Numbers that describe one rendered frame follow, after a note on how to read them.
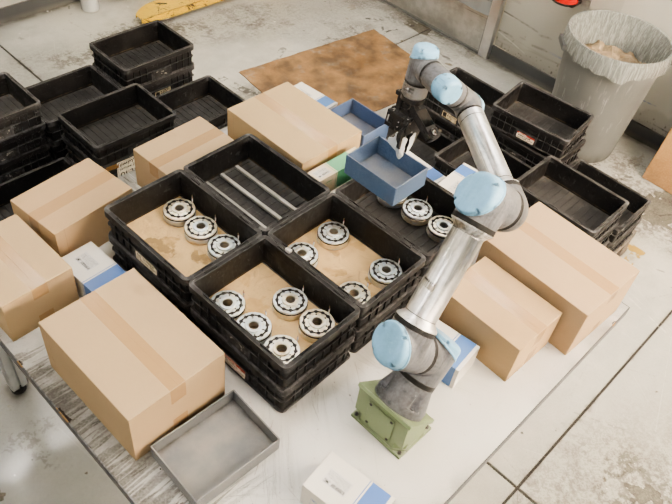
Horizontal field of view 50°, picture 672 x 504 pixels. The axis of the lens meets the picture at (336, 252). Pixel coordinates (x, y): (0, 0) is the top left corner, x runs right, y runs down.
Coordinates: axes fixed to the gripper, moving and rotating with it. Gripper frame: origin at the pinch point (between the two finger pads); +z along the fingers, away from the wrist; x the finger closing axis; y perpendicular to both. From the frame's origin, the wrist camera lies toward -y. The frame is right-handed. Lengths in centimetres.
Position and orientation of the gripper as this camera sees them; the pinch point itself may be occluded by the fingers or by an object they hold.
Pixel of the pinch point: (402, 155)
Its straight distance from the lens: 223.4
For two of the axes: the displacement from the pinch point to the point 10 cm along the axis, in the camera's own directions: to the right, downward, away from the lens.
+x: -7.0, 3.7, -6.0
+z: -1.7, 7.3, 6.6
